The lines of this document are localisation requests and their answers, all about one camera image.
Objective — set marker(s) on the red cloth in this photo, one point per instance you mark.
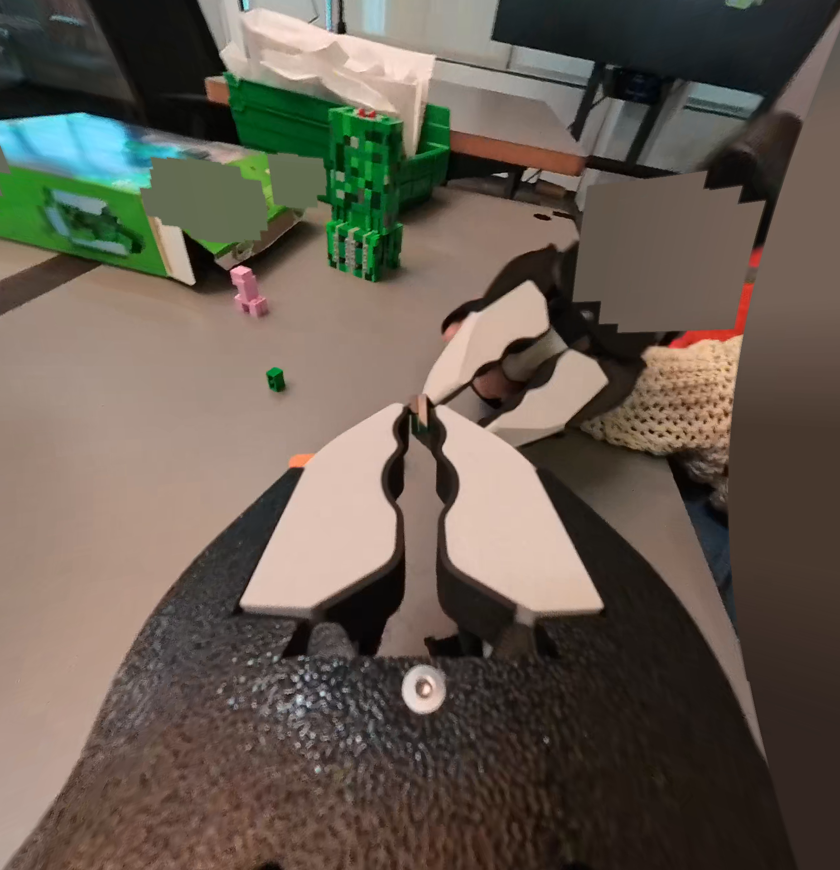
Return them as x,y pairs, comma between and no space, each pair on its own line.
749,292

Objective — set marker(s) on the small green lego brick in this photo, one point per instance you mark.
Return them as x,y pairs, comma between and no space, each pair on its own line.
275,378

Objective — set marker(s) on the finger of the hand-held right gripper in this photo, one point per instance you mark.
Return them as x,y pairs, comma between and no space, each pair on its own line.
563,394
495,326

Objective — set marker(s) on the green lego set box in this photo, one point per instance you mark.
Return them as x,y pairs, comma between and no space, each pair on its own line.
66,204

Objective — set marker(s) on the person's blue jeans leg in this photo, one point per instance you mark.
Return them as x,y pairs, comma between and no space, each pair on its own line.
715,544

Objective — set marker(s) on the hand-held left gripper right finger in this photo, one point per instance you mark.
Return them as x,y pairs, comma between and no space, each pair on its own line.
515,537

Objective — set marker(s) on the black monitor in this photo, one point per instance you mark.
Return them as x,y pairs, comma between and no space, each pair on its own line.
664,30

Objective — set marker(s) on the dark chair back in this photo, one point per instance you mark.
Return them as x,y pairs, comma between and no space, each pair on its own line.
760,143

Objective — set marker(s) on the person's right forearm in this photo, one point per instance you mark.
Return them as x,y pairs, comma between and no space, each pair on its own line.
671,401

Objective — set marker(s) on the grey desk brown edge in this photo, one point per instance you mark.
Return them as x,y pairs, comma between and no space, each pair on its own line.
515,115

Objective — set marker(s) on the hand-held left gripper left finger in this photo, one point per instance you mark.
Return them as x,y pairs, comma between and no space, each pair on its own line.
331,537

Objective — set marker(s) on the pink lego pig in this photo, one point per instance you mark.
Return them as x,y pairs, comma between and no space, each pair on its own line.
247,289

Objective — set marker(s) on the green lego creeper figure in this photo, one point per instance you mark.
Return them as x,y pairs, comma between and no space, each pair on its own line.
362,197

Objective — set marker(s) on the green plastic crate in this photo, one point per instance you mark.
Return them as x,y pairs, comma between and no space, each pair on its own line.
270,122

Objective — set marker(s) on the person's right hand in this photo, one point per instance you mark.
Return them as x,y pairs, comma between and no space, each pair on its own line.
491,387

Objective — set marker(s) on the black office chair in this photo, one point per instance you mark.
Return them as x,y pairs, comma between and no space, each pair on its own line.
162,61

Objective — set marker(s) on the green white lego assembly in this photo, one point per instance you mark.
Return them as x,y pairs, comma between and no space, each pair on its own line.
420,411

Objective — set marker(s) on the black monitor stand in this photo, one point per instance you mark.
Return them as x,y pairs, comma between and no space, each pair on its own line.
630,85

